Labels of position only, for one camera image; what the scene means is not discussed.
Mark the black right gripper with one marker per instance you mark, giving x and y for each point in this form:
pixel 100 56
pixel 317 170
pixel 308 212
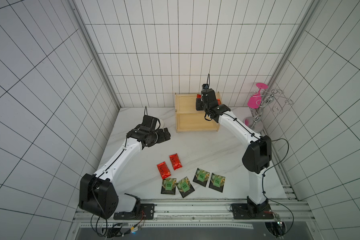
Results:
pixel 201 103

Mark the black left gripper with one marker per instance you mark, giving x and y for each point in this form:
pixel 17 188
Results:
pixel 167 134

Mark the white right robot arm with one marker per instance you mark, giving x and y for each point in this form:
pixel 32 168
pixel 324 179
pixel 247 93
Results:
pixel 258 154

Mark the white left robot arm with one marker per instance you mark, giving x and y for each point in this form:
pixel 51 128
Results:
pixel 98 191

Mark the wooden two-tier shelf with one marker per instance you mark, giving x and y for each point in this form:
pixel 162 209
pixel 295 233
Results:
pixel 188 119

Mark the green tea bag far left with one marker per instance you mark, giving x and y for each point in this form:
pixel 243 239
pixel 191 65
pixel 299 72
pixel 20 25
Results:
pixel 169 186

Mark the green tea bag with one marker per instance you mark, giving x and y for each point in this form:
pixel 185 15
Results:
pixel 185 187
pixel 201 177
pixel 217 182
pixel 169 186

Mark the green tea bag far right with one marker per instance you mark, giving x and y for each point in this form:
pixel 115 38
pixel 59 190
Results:
pixel 217 182

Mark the white ceramic bowl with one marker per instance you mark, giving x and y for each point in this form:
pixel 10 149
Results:
pixel 160 124

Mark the pink spatula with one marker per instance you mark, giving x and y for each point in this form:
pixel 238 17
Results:
pixel 256 98

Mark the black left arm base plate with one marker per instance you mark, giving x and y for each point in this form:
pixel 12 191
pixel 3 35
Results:
pixel 142 211

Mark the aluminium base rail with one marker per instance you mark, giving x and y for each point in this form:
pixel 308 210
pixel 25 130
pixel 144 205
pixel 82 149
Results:
pixel 202 213

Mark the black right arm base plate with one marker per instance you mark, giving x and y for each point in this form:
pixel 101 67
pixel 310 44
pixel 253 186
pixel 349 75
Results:
pixel 248 212

